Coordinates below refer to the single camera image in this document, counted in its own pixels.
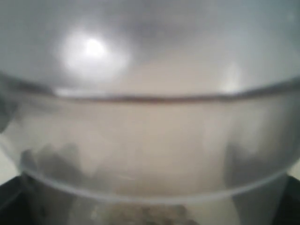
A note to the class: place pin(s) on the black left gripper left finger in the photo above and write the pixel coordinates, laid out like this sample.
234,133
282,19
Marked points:
20,202

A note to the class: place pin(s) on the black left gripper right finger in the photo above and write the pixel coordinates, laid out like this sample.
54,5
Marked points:
285,192

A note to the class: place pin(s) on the clear plastic bottle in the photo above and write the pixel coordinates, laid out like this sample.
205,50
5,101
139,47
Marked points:
151,112

